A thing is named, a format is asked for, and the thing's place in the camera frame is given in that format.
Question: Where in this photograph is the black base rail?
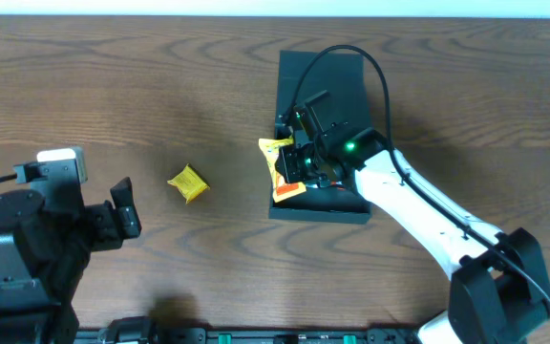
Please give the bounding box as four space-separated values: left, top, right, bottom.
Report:
74 317 419 344

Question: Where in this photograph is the small yellow snack packet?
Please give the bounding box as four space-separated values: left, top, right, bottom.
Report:
167 164 210 204

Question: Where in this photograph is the orange yellow snack bag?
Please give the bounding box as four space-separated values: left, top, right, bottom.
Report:
258 138 307 203

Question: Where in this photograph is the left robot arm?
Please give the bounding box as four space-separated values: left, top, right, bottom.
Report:
0 178 141 343

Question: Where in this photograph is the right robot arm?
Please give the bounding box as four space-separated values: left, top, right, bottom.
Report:
275 123 550 343

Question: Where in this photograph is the dark green box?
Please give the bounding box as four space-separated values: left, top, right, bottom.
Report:
268 51 371 225

